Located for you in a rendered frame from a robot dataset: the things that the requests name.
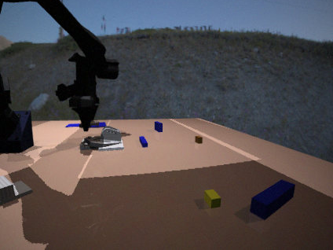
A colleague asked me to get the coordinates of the small yellow block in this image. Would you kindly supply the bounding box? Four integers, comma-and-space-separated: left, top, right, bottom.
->
204, 189, 221, 208

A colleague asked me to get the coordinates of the small brown block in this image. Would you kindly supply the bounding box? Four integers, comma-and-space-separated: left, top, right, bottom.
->
196, 136, 203, 144

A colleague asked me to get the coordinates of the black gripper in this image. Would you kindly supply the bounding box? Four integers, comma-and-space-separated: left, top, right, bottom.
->
69, 76, 99, 131

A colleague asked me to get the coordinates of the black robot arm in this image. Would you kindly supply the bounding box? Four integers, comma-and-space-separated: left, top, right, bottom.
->
0, 0, 119, 133

